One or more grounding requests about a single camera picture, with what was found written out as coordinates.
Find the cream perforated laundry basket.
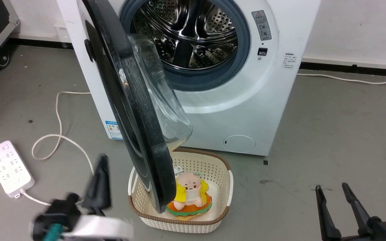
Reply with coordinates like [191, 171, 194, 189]
[128, 148, 234, 234]

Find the grey rubber door gasket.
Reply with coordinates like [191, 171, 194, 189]
[119, 0, 251, 92]

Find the stainless steel washer drum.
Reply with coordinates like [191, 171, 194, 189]
[132, 0, 239, 70]

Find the blue energy label sticker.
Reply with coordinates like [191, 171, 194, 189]
[105, 120, 124, 140]

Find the round white filter cover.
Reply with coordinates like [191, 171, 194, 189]
[223, 135, 256, 152]

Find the white wall box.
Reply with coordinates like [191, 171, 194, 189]
[54, 19, 72, 44]

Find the thin white floor cable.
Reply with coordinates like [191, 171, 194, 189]
[297, 73, 386, 85]

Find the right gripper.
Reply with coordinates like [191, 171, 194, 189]
[315, 182, 386, 241]

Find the grey warning sticker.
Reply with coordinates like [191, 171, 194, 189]
[251, 10, 272, 42]

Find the white power strip cable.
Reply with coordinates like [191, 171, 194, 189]
[19, 91, 95, 206]

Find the black caster wheel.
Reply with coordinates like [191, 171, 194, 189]
[0, 46, 12, 70]

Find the plush doll on burger cushion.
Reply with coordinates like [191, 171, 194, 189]
[166, 171, 213, 221]

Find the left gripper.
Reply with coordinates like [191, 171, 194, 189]
[30, 154, 135, 241]

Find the white power strip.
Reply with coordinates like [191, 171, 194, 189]
[0, 141, 36, 198]

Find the white front-load washing machine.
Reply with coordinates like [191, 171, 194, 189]
[57, 0, 322, 157]

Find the black round washing machine door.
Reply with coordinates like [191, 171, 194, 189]
[77, 0, 193, 214]

